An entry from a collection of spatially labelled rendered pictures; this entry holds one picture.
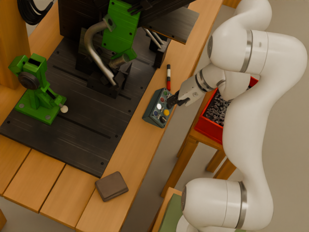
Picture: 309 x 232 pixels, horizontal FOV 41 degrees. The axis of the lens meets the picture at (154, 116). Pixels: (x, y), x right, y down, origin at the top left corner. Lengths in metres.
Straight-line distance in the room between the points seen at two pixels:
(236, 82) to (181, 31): 0.41
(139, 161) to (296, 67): 0.78
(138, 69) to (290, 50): 0.92
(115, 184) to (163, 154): 1.14
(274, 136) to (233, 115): 1.90
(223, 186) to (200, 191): 0.06
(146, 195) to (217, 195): 1.45
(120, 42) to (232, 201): 0.78
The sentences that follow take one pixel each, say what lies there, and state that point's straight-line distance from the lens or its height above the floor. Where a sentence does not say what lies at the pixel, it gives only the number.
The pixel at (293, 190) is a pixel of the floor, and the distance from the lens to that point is 2.77.
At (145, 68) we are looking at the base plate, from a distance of 1.77.
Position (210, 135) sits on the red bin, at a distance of 1.75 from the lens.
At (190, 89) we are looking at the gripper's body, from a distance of 1.46.
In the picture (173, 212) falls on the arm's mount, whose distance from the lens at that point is 1.45.
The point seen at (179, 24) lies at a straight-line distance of 1.65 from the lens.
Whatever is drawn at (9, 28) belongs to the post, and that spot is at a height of 1.20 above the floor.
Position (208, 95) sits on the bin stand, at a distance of 1.88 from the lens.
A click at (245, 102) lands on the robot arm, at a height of 1.54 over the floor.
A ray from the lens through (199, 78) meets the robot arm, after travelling 1.44.
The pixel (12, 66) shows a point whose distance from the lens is 1.48.
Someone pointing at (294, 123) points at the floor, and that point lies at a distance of 3.00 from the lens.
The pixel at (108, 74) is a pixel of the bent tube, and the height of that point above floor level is 0.99.
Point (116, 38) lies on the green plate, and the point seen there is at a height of 1.13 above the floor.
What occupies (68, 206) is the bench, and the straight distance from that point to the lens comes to 1.50.
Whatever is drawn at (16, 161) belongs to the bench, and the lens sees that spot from 1.58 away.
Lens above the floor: 2.31
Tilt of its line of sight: 59 degrees down
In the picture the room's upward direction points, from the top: 17 degrees clockwise
